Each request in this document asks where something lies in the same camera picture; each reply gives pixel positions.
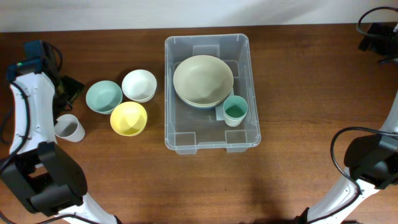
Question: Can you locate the mint green small bowl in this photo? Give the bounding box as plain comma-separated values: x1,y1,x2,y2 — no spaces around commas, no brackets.
86,80,123,114

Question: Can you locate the grey cup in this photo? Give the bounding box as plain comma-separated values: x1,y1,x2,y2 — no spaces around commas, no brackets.
54,114,85,142

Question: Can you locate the yellow small bowl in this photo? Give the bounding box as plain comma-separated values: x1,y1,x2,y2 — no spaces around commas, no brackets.
110,101,148,137

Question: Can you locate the white small bowl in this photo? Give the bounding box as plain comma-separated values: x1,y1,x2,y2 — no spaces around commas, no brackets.
122,69,157,103

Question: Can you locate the blue plate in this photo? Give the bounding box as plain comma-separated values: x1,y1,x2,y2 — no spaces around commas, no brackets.
184,101,216,110

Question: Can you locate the cream plate bottom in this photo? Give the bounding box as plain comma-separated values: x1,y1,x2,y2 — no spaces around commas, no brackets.
177,90,234,106

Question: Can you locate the mint green cup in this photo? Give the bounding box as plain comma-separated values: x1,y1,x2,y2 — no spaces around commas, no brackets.
223,95,248,118

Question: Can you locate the cream cup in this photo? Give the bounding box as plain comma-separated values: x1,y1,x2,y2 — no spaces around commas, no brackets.
224,117,244,127

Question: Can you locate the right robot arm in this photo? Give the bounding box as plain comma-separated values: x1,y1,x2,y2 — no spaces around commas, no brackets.
295,102,397,224

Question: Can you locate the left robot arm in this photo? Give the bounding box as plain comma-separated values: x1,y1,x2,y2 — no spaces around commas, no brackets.
1,40,120,223

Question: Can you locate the clear plastic storage bin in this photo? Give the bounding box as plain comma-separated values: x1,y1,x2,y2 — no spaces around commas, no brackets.
165,34,261,154

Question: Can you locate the white label in bin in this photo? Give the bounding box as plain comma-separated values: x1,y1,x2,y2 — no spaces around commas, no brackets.
215,105,224,121

